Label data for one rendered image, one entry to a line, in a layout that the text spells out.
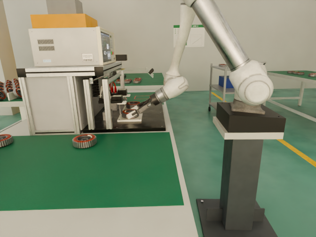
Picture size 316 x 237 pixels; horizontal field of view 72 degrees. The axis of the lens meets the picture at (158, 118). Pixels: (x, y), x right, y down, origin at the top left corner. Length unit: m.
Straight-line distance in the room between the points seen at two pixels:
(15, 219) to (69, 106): 0.68
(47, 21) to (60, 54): 3.95
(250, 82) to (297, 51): 6.89
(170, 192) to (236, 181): 0.82
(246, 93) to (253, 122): 0.26
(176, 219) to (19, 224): 0.42
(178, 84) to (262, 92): 0.50
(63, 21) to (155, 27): 2.65
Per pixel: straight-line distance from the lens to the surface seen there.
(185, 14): 1.33
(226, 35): 1.13
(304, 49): 8.04
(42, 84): 1.31
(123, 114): 1.39
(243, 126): 1.27
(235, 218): 1.67
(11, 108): 5.33
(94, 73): 1.19
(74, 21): 5.13
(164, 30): 6.72
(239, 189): 1.54
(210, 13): 1.14
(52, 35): 1.40
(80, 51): 1.35
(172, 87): 1.34
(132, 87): 2.98
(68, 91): 1.25
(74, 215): 0.71
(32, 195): 0.84
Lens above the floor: 1.18
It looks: 17 degrees down
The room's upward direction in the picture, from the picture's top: 1 degrees counter-clockwise
